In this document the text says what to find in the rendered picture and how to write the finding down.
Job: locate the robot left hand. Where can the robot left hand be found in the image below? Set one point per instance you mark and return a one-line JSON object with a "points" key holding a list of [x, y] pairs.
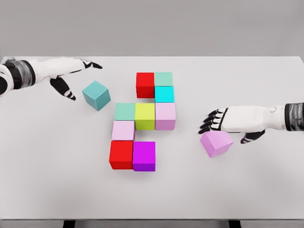
{"points": [[67, 66]]}

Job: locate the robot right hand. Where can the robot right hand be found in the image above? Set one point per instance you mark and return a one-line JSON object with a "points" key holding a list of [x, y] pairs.
{"points": [[240, 120]]}

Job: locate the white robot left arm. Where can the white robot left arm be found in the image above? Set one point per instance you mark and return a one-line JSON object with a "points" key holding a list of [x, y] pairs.
{"points": [[17, 73]]}

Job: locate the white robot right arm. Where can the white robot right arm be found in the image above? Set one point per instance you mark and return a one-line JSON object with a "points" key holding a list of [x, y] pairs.
{"points": [[285, 117]]}

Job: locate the orchid pink cube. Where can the orchid pink cube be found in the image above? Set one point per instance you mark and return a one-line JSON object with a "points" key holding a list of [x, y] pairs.
{"points": [[215, 142]]}

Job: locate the teal cube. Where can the teal cube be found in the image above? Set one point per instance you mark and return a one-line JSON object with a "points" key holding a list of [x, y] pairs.
{"points": [[96, 93]]}

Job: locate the mint green cube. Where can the mint green cube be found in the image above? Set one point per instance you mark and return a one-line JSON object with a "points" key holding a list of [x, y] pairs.
{"points": [[125, 111], [163, 79]]}

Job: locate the light pink cube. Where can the light pink cube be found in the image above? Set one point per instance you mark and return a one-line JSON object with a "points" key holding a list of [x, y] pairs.
{"points": [[165, 116], [123, 130]]}

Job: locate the red cube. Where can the red cube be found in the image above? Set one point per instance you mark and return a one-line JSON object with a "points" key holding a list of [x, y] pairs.
{"points": [[121, 154], [145, 84]]}

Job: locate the bright cyan cube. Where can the bright cyan cube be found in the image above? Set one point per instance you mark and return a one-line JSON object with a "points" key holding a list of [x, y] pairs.
{"points": [[164, 94]]}

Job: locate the yellow-green cube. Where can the yellow-green cube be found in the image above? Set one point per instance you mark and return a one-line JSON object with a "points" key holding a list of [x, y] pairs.
{"points": [[145, 116]]}

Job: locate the magenta purple cube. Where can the magenta purple cube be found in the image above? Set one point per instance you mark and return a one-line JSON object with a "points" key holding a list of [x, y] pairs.
{"points": [[144, 155]]}

